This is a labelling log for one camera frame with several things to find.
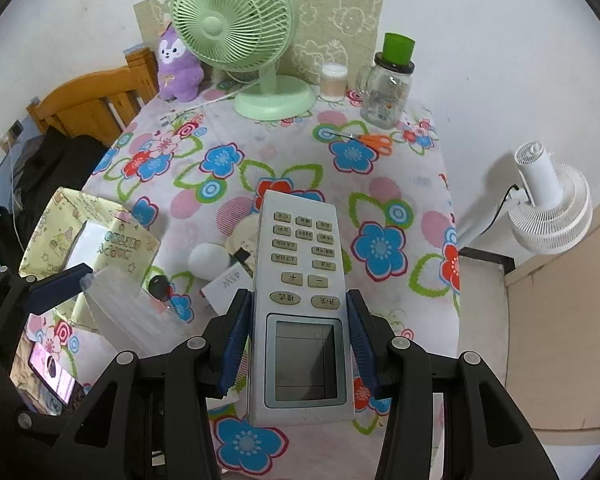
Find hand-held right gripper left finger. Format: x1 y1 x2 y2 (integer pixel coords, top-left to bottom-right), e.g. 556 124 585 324
50 287 254 480

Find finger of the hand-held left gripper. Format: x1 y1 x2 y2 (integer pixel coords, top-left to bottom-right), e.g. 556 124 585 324
0 347 63 441
0 263 94 356

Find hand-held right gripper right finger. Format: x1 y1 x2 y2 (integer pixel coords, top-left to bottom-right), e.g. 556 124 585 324
346 288 562 480

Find yellow patterned gift bag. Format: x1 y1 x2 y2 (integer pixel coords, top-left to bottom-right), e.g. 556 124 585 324
19 186 162 333

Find white egg-shaped lamp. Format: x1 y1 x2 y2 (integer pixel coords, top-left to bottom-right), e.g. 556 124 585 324
188 243 231 281

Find white remote control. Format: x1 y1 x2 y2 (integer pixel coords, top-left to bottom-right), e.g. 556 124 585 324
246 191 356 428

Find round cream cartoon lid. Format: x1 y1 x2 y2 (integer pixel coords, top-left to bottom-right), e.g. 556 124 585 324
225 217 261 263

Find smartphone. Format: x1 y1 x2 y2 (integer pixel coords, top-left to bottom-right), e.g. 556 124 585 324
27 342 79 407

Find white paper tag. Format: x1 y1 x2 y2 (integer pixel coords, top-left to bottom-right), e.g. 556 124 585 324
200 259 255 313

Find clear plastic bag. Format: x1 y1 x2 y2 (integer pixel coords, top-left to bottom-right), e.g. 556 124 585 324
80 265 216 356

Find black key fob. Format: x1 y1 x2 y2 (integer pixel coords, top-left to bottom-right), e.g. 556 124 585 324
148 276 175 303

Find black clothing pile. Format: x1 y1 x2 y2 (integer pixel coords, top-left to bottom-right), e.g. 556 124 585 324
0 125 113 281

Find floral tablecloth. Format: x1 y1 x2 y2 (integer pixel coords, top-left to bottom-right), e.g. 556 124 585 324
25 85 463 480

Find wooden chair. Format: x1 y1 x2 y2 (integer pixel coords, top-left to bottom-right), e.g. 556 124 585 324
26 46 161 148

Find beige wooden door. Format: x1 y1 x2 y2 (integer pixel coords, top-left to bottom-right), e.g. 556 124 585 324
502 190 600 431

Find orange scissors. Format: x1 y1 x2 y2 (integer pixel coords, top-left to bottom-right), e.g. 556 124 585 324
325 130 394 156

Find purple plush toy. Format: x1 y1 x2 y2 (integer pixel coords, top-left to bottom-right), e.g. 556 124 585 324
156 25 205 102

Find glass mug jar green lid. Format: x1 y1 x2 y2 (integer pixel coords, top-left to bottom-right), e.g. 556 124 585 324
355 32 417 130

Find cotton swab jar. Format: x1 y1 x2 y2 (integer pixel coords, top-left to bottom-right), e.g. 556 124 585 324
320 62 350 102

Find green desk fan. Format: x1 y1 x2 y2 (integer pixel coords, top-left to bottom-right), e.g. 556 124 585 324
171 0 316 121

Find beige patterned backdrop board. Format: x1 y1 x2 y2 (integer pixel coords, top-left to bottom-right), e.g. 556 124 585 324
132 0 387 96

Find black metal frame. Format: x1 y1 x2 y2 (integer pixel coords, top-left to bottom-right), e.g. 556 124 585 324
457 246 515 276

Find black power cable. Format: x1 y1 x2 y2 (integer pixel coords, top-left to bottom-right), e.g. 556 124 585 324
472 185 521 241

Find white fan cable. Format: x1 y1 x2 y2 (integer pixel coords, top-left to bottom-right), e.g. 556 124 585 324
160 82 253 126

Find white wall fan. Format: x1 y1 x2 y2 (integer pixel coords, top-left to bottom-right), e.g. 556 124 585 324
507 141 593 255

